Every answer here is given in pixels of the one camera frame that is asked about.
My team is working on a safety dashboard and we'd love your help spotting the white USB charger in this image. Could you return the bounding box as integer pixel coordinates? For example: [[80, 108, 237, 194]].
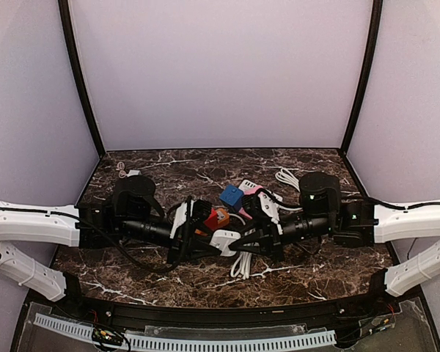
[[127, 170, 141, 177]]

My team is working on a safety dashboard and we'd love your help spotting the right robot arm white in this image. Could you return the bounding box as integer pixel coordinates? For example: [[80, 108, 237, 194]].
[[228, 188, 440, 299]]

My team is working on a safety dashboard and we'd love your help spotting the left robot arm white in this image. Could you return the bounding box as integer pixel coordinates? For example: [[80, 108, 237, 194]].
[[0, 190, 221, 303]]

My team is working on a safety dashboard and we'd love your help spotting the white slotted cable duct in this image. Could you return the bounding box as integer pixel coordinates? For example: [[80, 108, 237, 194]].
[[34, 312, 337, 352]]

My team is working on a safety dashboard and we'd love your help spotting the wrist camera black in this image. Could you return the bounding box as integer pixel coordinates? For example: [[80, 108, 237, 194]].
[[298, 172, 342, 219], [111, 175, 165, 220]]

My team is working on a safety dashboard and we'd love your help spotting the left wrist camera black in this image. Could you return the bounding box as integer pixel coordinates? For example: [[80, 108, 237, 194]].
[[111, 175, 165, 220]]

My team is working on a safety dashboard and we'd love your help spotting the blue cube socket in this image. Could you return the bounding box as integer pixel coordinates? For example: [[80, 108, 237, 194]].
[[219, 184, 244, 213]]

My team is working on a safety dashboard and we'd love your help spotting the pink triangular power strip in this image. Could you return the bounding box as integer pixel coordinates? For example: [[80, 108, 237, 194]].
[[239, 186, 265, 219]]

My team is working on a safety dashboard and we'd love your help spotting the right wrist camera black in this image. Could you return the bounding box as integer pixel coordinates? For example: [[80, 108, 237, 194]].
[[298, 172, 342, 219]]

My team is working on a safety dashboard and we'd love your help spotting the white power strip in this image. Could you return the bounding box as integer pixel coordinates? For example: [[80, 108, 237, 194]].
[[238, 179, 283, 202]]

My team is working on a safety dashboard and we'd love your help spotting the black frame left post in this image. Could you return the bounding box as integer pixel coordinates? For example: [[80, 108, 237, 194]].
[[57, 0, 106, 159]]

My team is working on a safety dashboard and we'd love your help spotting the black frame post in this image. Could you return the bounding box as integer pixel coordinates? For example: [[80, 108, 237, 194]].
[[57, 0, 106, 159], [340, 0, 384, 157]]

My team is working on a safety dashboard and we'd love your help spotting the orange power strip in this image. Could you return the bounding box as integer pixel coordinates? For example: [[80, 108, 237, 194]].
[[194, 208, 230, 236]]

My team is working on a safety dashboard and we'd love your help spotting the black frame right post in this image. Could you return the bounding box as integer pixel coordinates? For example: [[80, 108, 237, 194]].
[[340, 0, 384, 157]]

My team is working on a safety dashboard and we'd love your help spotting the red cube socket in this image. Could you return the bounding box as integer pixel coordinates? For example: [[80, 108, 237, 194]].
[[203, 208, 219, 231]]

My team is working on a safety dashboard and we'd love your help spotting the white two-pin adapter plug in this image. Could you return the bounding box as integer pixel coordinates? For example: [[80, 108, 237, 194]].
[[209, 230, 241, 257]]

